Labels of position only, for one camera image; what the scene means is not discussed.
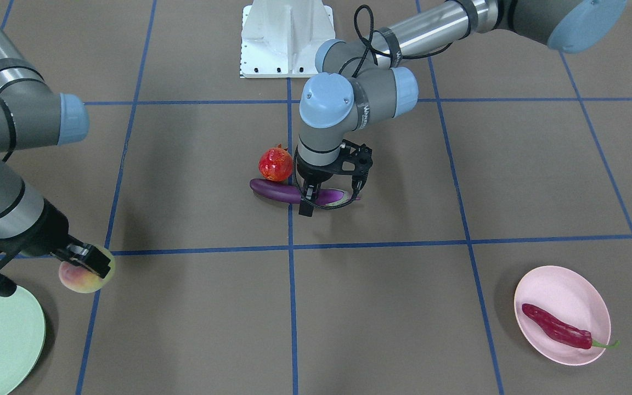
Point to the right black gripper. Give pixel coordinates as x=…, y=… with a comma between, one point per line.
x=52, y=231

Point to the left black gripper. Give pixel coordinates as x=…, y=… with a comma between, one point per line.
x=314, y=174

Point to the yellow pink peach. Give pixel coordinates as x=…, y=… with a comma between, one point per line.
x=82, y=281

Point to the purple eggplant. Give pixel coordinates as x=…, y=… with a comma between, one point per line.
x=290, y=194

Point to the red pomegranate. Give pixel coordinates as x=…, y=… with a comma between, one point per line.
x=276, y=164

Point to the red chili pepper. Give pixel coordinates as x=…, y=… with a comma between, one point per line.
x=561, y=332

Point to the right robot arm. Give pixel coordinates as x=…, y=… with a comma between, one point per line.
x=33, y=116

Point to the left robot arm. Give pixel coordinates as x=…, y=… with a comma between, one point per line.
x=364, y=82

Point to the light green plate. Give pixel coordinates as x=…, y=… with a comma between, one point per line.
x=22, y=336

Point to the pink plate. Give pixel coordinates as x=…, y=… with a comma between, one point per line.
x=570, y=298

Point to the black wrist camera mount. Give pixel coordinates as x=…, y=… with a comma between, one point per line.
x=354, y=161

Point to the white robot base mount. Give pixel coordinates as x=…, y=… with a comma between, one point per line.
x=280, y=39

